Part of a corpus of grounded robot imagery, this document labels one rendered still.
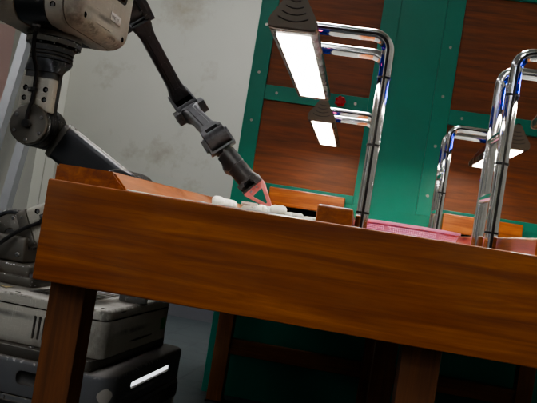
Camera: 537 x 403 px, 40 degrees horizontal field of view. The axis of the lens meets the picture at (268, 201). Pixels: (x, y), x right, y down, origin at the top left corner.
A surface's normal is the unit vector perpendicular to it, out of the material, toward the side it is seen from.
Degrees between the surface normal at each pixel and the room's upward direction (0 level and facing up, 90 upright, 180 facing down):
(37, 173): 90
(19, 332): 90
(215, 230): 90
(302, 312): 90
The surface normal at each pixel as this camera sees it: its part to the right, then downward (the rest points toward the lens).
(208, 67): -0.21, -0.06
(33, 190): 0.97, 0.15
